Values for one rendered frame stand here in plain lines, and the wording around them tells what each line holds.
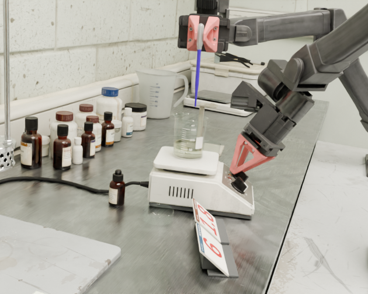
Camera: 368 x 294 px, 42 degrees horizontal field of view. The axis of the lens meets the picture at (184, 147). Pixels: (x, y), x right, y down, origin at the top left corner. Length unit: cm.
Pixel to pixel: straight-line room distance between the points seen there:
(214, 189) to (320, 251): 21
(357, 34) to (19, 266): 61
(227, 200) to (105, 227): 23
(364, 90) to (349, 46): 44
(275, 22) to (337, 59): 30
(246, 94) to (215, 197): 21
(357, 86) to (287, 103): 36
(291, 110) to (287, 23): 28
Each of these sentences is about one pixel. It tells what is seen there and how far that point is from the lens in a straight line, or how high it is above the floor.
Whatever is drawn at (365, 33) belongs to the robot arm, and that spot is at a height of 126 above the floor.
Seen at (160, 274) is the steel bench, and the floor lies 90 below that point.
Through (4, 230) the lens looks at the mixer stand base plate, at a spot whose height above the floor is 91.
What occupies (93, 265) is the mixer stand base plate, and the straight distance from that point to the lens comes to 70.
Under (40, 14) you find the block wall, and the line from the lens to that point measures 127.
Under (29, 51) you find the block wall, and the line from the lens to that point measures 125.
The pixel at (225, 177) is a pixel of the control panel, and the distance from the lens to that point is 92.
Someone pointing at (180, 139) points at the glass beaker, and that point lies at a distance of 90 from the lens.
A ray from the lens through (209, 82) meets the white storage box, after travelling 204.
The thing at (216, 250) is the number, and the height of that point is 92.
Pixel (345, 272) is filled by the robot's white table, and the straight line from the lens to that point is 80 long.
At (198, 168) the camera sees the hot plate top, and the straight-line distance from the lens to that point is 87.
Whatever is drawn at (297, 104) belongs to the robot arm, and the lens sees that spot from 91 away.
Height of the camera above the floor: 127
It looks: 17 degrees down
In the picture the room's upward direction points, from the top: 6 degrees clockwise
